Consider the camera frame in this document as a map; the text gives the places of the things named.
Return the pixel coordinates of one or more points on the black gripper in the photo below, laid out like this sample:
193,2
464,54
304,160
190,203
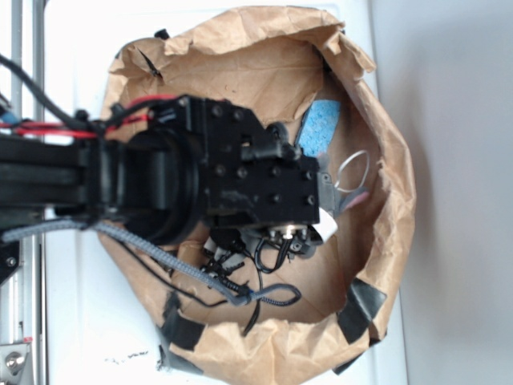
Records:
234,173

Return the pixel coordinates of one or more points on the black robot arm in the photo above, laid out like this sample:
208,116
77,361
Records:
96,179

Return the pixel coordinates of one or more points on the black tape piece right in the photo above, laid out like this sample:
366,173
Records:
363,302

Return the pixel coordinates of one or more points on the black tape piece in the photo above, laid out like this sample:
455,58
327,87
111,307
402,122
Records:
181,332
363,302

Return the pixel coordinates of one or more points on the blue sponge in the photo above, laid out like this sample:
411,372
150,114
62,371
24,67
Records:
318,127

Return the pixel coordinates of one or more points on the brown paper bag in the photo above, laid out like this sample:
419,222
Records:
277,60

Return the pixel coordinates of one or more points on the black tape piece left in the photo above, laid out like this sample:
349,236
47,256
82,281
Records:
181,332

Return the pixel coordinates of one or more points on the aluminium rail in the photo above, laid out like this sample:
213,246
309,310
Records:
23,307

